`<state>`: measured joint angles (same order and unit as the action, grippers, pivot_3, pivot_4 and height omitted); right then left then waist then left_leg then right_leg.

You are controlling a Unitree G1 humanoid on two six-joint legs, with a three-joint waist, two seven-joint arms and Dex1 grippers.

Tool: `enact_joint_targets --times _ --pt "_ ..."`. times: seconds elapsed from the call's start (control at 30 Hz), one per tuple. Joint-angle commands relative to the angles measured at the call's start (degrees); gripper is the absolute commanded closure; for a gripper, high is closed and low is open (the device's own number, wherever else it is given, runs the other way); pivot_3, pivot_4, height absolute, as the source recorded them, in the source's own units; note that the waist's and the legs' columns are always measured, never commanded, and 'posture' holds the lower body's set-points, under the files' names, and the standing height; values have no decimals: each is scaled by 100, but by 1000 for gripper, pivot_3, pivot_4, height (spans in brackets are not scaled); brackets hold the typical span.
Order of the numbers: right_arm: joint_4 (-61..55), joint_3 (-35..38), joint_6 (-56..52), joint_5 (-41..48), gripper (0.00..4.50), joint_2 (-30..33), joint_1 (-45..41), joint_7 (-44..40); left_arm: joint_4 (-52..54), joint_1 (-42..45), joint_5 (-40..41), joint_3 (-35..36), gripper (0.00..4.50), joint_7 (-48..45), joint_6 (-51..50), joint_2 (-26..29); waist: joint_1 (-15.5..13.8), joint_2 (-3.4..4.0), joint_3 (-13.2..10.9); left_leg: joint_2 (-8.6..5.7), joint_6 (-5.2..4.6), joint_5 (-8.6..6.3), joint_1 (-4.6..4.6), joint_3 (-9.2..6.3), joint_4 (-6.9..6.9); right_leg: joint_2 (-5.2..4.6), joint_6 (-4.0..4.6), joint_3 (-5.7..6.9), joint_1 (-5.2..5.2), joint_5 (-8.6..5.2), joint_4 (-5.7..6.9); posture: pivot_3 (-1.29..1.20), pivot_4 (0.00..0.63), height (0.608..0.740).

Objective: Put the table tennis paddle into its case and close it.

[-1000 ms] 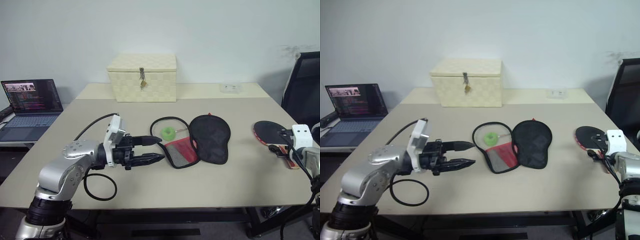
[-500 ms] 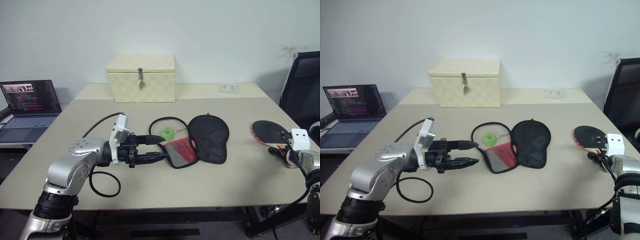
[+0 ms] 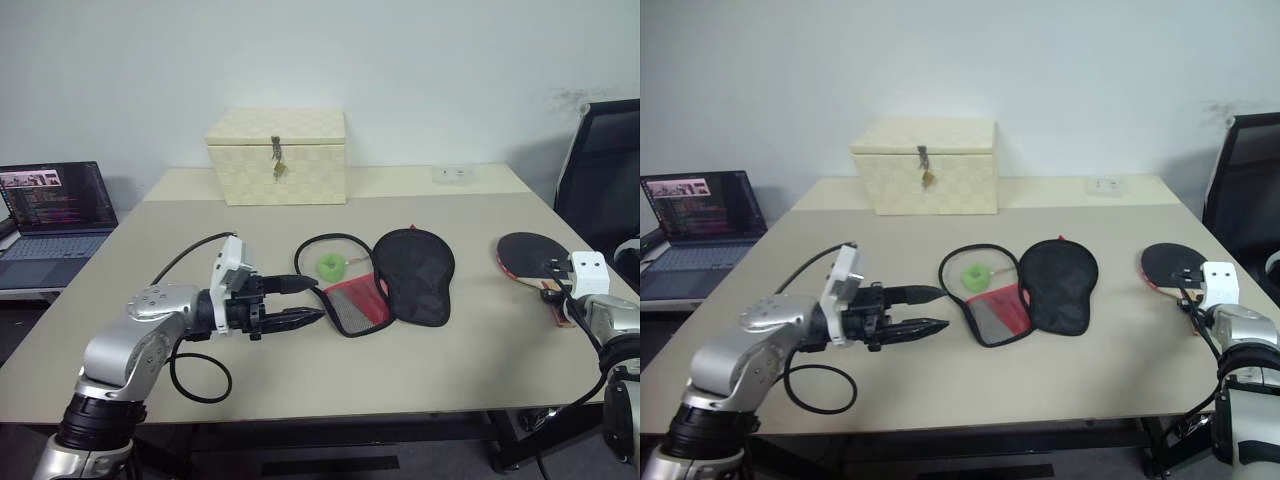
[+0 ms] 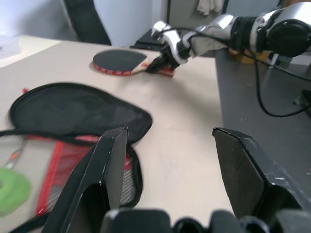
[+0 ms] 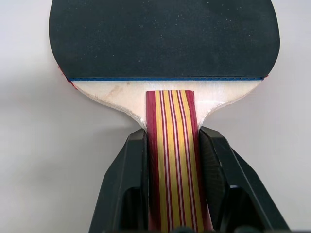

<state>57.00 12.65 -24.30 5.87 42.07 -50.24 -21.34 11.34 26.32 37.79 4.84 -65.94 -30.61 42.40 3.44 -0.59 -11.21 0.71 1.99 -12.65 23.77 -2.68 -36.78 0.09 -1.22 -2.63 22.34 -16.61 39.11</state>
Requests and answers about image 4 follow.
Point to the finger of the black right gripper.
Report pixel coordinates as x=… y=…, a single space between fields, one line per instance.
x=153 y=68
x=159 y=59

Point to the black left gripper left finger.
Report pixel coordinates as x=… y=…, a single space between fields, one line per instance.
x=97 y=167

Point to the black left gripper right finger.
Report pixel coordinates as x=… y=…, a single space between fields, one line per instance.
x=243 y=165

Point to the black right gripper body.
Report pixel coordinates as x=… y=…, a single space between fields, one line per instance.
x=167 y=57

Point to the black and red tennis paddle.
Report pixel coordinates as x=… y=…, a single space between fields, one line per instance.
x=116 y=59

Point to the black and red paddle case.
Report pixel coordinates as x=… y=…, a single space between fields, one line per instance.
x=73 y=111

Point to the dark flat box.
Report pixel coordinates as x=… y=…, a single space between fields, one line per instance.
x=145 y=41

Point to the white hanging cloth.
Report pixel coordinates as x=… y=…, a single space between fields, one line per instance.
x=209 y=6

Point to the brown cardboard box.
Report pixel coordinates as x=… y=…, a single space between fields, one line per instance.
x=243 y=58

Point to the black office chair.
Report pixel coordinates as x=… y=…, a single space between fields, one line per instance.
x=90 y=21

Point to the black connector block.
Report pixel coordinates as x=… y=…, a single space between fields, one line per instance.
x=303 y=99

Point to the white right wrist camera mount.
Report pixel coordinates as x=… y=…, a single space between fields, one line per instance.
x=175 y=44

